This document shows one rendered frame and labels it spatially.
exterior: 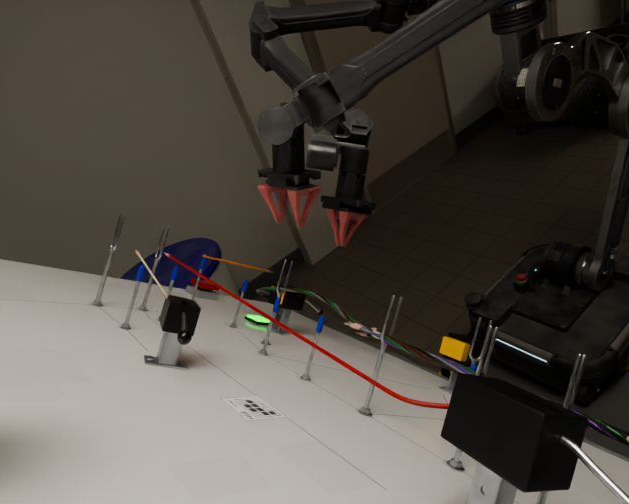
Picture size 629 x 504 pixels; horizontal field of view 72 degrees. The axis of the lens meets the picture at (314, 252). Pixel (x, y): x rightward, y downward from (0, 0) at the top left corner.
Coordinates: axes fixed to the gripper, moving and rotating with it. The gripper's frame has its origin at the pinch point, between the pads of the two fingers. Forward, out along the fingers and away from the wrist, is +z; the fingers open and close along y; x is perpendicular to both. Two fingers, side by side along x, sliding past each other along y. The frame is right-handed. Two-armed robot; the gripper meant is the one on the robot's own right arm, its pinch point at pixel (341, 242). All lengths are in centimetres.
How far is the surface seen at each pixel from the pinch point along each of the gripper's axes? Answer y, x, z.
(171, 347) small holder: 16, -48, 10
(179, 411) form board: 26, -53, 11
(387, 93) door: -126, 192, -90
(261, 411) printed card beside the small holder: 27, -45, 13
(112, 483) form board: 33, -62, 10
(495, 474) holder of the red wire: 49, -44, 8
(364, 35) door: -130, 161, -119
